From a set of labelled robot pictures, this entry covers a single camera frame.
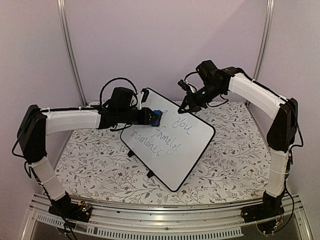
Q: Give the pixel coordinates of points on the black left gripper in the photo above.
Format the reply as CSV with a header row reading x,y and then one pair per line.
x,y
147,112

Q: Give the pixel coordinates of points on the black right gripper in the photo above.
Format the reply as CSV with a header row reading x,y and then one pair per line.
x,y
193,106

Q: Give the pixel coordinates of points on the blue whiteboard eraser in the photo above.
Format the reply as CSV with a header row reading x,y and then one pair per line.
x,y
156,118

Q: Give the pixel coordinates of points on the white whiteboard black frame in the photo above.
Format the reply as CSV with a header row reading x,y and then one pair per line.
x,y
172,149

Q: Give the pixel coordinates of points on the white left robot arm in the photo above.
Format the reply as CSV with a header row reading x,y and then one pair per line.
x,y
38,125

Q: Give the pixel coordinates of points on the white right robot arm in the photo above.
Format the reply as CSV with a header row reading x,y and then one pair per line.
x,y
282,111

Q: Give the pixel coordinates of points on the floral patterned table mat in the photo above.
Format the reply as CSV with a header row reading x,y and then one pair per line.
x,y
235,167

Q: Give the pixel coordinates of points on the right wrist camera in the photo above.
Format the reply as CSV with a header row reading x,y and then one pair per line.
x,y
183,85

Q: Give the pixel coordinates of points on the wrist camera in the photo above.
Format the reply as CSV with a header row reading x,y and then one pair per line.
x,y
183,85
145,93

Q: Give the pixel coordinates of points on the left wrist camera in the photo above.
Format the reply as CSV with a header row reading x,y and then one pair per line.
x,y
145,93

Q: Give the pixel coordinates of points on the right aluminium frame post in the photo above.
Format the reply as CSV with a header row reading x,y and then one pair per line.
x,y
270,5

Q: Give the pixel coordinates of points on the aluminium frame post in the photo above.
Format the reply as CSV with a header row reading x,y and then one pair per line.
x,y
270,5
61,5

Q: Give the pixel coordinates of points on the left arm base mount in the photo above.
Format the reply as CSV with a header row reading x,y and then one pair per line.
x,y
67,209

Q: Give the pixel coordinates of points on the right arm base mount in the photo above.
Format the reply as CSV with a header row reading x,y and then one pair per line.
x,y
269,208

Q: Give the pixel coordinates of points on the left aluminium frame post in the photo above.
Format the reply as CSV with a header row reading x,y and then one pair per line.
x,y
61,5

